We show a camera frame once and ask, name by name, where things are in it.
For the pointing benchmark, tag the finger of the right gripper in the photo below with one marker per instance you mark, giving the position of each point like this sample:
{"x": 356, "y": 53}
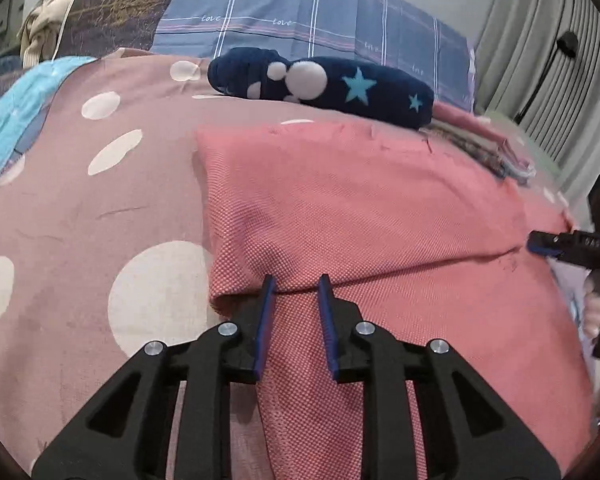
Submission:
{"x": 550, "y": 245}

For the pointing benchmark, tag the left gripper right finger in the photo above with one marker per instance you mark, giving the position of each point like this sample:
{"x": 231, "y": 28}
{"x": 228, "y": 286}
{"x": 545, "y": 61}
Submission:
{"x": 468, "y": 430}

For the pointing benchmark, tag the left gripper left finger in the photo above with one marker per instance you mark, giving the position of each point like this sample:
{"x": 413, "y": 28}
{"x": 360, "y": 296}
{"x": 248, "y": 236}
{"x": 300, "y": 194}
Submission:
{"x": 166, "y": 411}

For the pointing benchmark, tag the pink children's shirt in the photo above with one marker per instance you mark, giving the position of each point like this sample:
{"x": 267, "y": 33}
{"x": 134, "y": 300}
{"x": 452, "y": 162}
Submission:
{"x": 426, "y": 243}

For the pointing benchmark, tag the stack of folded patterned clothes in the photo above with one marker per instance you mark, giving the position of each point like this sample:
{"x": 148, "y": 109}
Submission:
{"x": 485, "y": 152}

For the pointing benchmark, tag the beige crumpled clothes pile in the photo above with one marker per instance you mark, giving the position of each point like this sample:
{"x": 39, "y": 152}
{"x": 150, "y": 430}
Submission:
{"x": 40, "y": 31}

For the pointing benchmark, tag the right hand white glove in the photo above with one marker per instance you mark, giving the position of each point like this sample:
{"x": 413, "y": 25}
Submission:
{"x": 591, "y": 312}

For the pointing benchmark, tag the green pillow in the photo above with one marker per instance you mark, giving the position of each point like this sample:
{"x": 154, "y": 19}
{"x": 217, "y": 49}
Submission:
{"x": 523, "y": 145}

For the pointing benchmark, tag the grey pleated curtain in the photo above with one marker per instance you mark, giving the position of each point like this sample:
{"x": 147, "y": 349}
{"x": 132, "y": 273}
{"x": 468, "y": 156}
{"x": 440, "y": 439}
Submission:
{"x": 538, "y": 63}

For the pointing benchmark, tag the pink folded garment on stack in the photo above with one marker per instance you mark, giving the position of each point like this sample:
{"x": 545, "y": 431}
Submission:
{"x": 456, "y": 117}

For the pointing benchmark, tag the pink polka dot duvet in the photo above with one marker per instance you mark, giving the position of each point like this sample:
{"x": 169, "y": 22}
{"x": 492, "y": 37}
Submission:
{"x": 105, "y": 241}

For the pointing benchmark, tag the black floor lamp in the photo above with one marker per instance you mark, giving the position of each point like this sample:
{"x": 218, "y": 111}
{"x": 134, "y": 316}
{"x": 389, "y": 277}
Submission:
{"x": 567, "y": 44}

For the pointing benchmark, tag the navy star plush garment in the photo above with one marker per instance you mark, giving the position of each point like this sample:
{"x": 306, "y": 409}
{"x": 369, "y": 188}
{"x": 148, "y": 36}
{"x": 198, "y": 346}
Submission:
{"x": 357, "y": 88}

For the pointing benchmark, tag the blue plaid pillow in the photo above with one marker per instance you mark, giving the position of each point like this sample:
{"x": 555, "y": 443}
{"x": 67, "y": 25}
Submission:
{"x": 386, "y": 32}

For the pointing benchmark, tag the dark tree print pillow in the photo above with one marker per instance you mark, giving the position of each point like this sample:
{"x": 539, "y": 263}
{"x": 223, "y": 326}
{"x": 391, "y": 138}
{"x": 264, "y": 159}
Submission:
{"x": 98, "y": 27}

